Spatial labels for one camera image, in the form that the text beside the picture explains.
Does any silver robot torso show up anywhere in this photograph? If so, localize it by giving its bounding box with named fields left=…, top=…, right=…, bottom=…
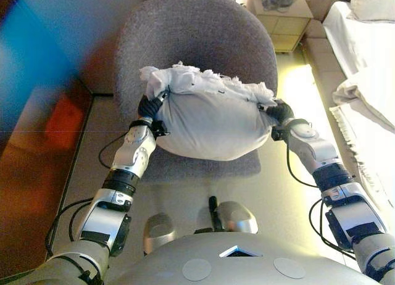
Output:
left=101, top=232, right=371, bottom=285

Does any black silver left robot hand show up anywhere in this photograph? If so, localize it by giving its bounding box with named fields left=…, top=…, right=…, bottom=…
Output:
left=137, top=92, right=170, bottom=119

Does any black left upper arm cable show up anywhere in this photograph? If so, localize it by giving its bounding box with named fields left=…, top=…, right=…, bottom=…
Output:
left=45, top=197, right=93, bottom=258

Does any white folded duvet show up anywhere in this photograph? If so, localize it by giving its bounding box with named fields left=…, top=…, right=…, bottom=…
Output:
left=331, top=72, right=395, bottom=131

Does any black right forearm cable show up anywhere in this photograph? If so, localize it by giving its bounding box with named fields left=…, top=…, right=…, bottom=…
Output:
left=285, top=141, right=318, bottom=188

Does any cream fringed throw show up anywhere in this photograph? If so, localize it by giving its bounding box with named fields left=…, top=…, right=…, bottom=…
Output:
left=328, top=104, right=395, bottom=212

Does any silver left robot leg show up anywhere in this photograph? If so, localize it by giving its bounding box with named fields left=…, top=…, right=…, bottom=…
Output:
left=142, top=213, right=177, bottom=257

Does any dark lamp base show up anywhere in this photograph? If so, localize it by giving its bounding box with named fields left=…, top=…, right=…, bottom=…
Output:
left=262, top=0, right=296, bottom=13

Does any black left forearm cable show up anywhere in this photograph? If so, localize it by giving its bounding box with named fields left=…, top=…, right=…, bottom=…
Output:
left=98, top=132, right=132, bottom=169

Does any bed with white sheet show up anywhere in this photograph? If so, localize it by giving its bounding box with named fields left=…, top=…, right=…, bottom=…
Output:
left=304, top=0, right=395, bottom=218

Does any white cushion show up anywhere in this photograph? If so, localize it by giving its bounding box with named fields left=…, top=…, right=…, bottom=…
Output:
left=139, top=60, right=278, bottom=162

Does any silver right robot leg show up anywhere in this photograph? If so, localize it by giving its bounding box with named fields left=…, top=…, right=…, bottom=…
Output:
left=215, top=200, right=259, bottom=235

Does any silver robot leg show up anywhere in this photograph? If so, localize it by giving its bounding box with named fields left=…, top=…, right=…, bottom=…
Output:
left=215, top=200, right=259, bottom=235
left=142, top=213, right=177, bottom=257

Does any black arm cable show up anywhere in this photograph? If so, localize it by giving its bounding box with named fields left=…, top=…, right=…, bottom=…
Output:
left=45, top=197, right=93, bottom=258
left=308, top=198, right=356, bottom=262

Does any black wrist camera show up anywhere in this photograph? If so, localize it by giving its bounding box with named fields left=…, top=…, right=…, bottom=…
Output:
left=151, top=120, right=170, bottom=137
left=270, top=126, right=289, bottom=141

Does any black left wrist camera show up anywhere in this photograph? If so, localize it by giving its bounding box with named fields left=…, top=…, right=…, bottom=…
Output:
left=151, top=120, right=170, bottom=137

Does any beige pillow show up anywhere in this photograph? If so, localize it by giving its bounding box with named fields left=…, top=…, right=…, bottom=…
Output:
left=347, top=0, right=395, bottom=23

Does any beige nightstand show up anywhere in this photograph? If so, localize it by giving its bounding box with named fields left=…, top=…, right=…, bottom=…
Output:
left=246, top=0, right=314, bottom=54

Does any black right upper arm cable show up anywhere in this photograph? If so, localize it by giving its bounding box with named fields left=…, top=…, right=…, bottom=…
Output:
left=308, top=198, right=356, bottom=262

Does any grey fabric armchair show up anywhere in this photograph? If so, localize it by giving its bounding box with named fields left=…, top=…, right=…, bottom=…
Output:
left=114, top=0, right=278, bottom=183

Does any black forearm cable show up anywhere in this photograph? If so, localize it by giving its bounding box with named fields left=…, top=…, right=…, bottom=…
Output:
left=98, top=132, right=132, bottom=169
left=285, top=141, right=318, bottom=188

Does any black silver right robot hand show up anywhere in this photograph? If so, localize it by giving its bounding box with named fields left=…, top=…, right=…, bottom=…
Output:
left=258, top=98, right=296, bottom=125

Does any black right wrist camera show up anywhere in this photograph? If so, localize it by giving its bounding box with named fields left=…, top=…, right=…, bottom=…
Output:
left=270, top=126, right=289, bottom=141

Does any dark brown wooden cabinet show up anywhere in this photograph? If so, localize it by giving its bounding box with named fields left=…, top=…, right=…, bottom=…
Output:
left=0, top=75, right=93, bottom=278

